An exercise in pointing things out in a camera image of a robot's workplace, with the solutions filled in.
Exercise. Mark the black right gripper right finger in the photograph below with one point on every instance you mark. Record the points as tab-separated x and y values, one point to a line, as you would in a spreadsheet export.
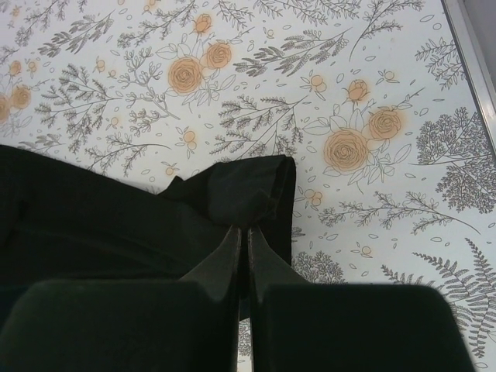
300	326

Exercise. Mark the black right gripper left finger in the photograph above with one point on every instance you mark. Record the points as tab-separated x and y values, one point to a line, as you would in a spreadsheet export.
132	325

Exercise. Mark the black t shirt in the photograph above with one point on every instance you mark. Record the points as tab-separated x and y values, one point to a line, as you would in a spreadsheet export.
60	221

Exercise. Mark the floral patterned table mat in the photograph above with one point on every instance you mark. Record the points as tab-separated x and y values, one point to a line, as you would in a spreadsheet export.
395	171

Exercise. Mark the aluminium frame rail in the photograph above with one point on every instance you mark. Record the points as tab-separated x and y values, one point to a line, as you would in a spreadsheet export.
471	55

